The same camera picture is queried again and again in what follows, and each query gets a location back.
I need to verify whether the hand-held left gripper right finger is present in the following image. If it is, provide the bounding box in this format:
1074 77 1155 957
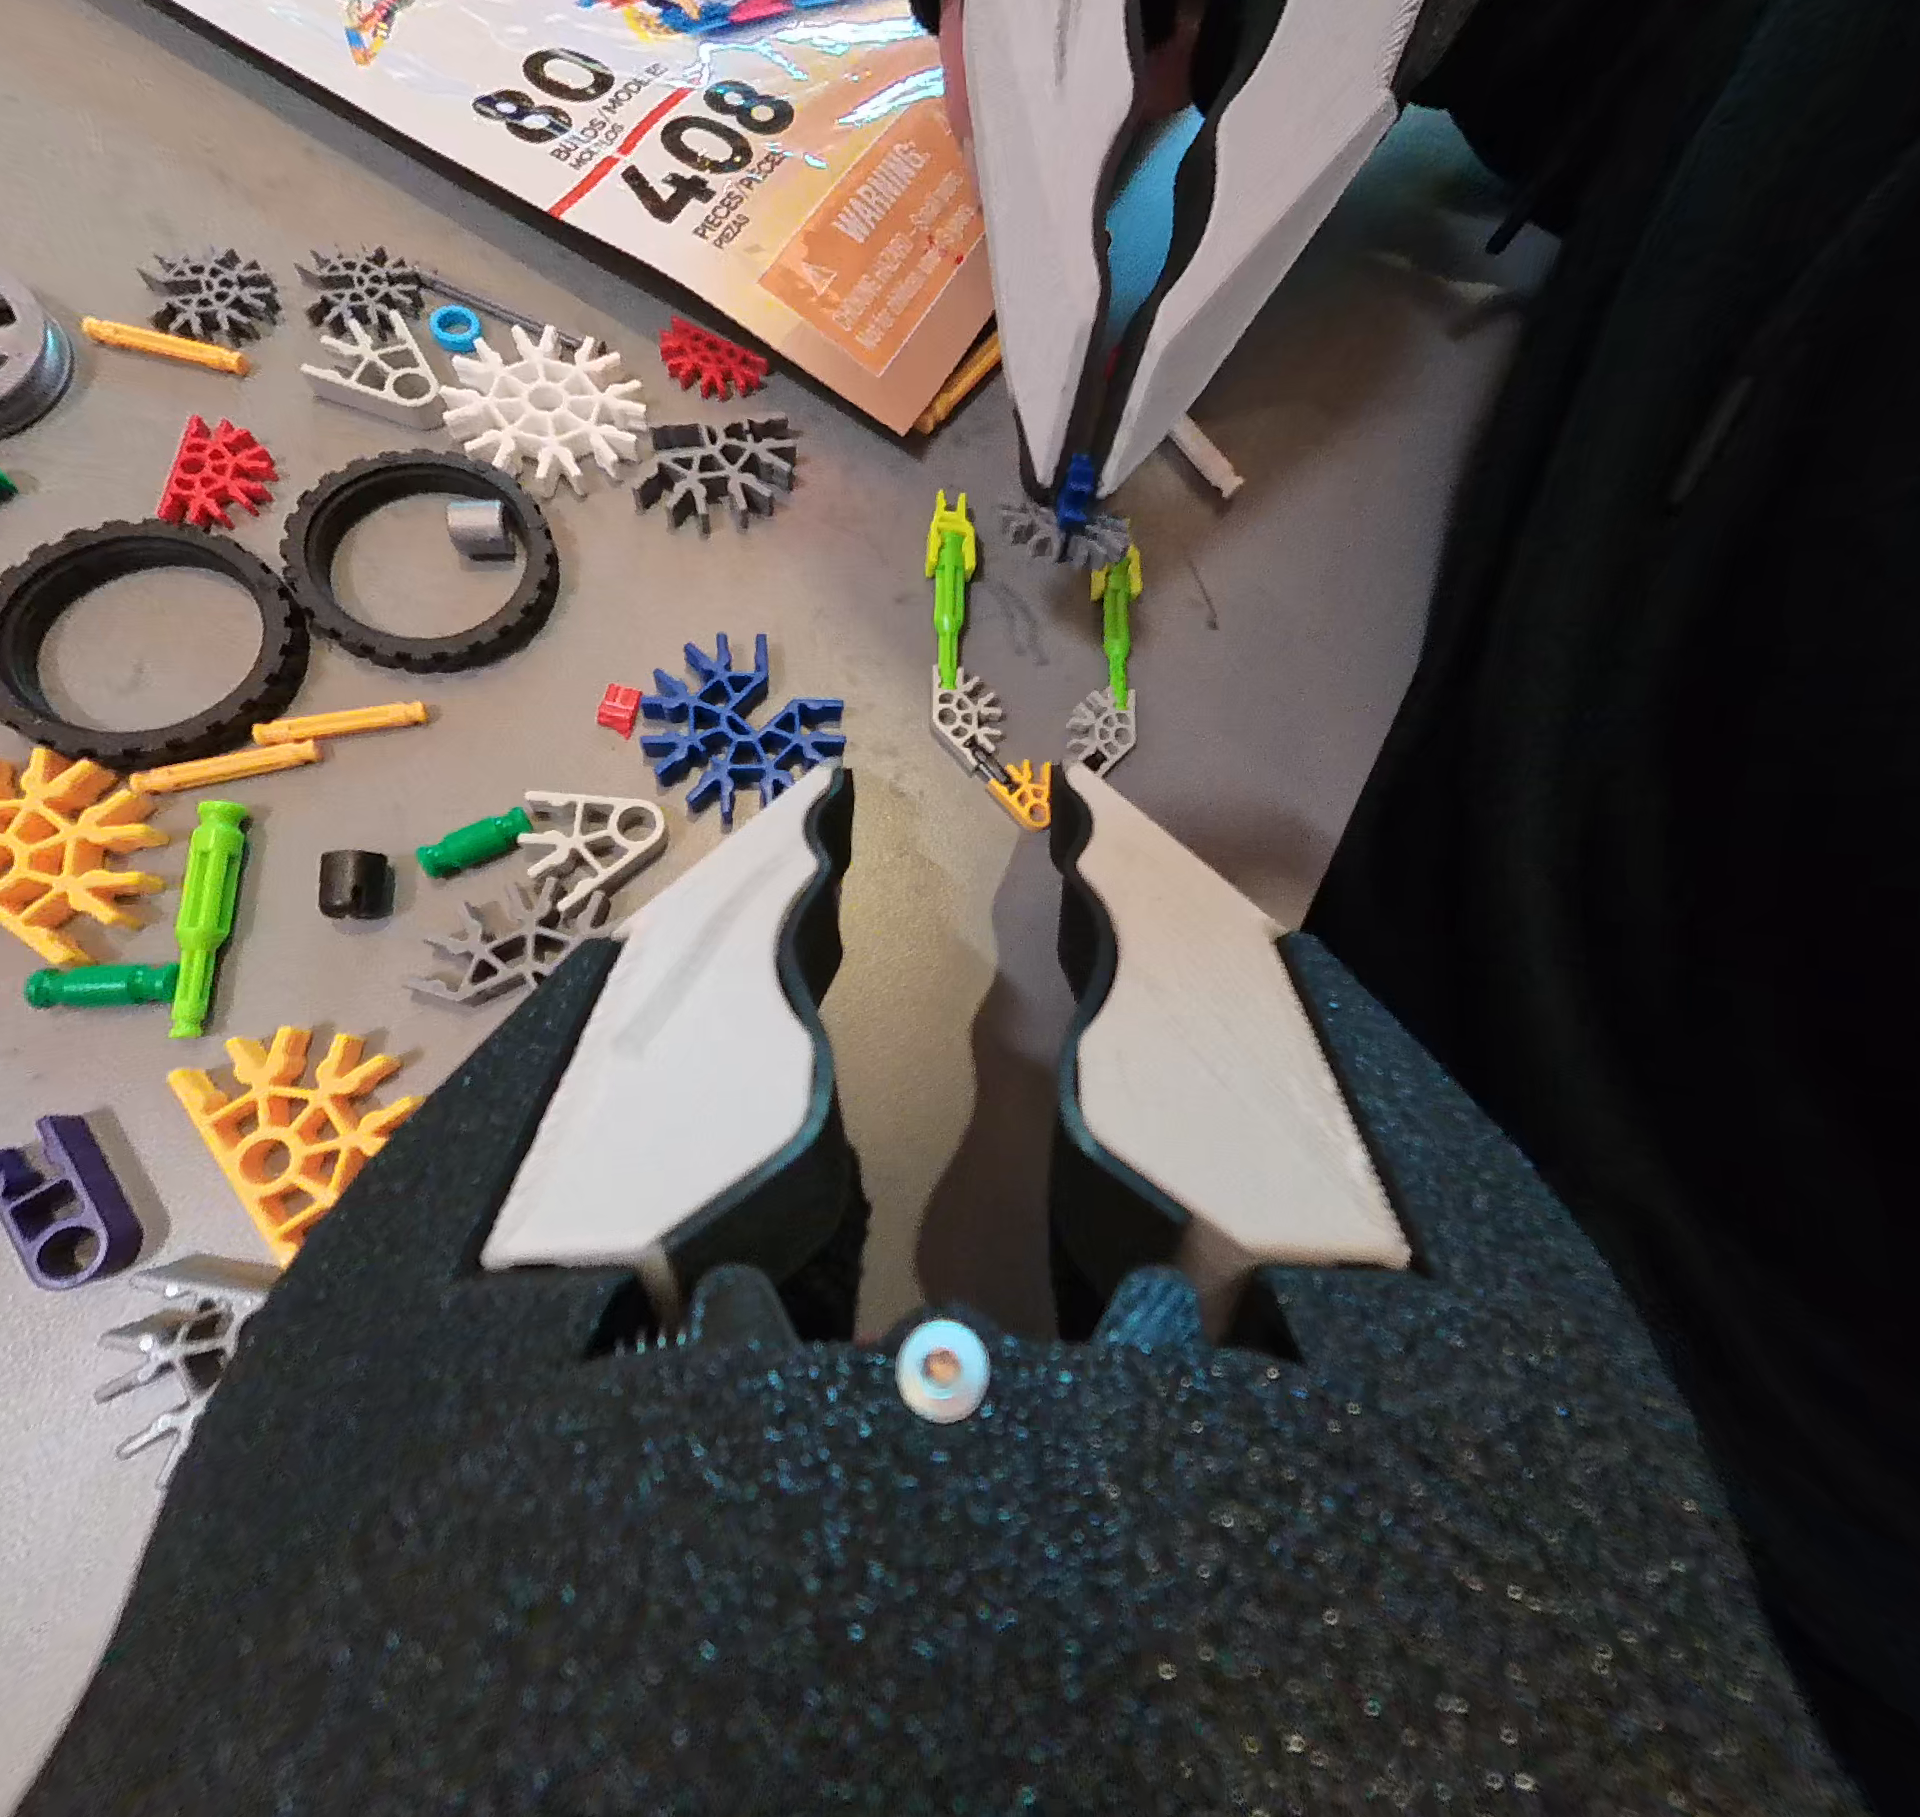
1046 768 1417 1301

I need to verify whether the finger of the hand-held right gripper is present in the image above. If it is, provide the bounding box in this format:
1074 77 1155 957
1101 0 1464 489
959 0 1144 499

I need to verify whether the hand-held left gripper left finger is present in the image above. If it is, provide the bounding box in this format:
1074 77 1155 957
482 768 855 1301

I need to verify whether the short yellow rod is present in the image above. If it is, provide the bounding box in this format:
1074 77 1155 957
248 700 428 745
129 740 322 797
80 316 248 376

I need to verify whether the person's right hand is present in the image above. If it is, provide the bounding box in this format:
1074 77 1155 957
936 0 985 192

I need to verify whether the long yellow rod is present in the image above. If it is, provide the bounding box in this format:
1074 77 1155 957
912 329 1006 438

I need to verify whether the dark grey connector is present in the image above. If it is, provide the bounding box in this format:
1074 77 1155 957
96 1256 279 1457
411 881 613 1013

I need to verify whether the light grey fan connector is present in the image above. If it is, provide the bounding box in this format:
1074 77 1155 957
521 789 670 914
302 316 447 429

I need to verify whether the short green rod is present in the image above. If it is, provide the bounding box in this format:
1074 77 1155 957
417 811 534 881
27 962 181 1013

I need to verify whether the blue connector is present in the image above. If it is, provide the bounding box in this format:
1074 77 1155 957
640 629 843 817

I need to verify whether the small red snowflake connector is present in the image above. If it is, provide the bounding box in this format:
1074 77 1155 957
656 316 772 399

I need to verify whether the yellow half connector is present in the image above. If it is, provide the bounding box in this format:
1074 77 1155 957
0 749 172 965
172 1027 427 1266

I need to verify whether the large black connector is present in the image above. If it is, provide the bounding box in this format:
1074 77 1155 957
637 417 799 533

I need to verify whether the lime green rod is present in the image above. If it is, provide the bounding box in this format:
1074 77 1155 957
172 802 248 1042

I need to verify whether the white snowflake connector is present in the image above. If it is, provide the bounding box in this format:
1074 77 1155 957
438 325 650 499

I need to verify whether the thin grey rod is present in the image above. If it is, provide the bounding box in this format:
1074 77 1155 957
427 283 587 349

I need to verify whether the purple clip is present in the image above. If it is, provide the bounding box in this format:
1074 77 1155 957
0 1114 146 1298

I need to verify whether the black tyre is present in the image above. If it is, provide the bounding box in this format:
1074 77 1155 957
279 449 559 676
0 519 309 773

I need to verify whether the small dark snowflake connector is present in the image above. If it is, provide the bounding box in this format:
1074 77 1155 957
139 249 287 347
293 245 428 339

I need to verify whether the red half connector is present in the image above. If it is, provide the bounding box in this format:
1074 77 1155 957
157 417 279 528

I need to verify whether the grey wheel hub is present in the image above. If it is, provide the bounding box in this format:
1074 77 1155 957
0 268 73 441

